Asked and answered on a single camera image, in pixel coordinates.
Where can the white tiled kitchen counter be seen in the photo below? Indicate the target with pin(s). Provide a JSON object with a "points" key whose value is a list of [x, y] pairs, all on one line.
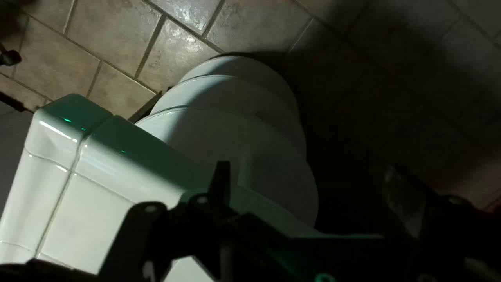
{"points": [[82, 169]]}

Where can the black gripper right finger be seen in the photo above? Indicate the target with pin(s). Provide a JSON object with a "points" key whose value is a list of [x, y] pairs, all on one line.
{"points": [[455, 239]]}

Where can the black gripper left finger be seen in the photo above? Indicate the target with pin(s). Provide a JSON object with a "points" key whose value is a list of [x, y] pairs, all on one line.
{"points": [[136, 252]]}

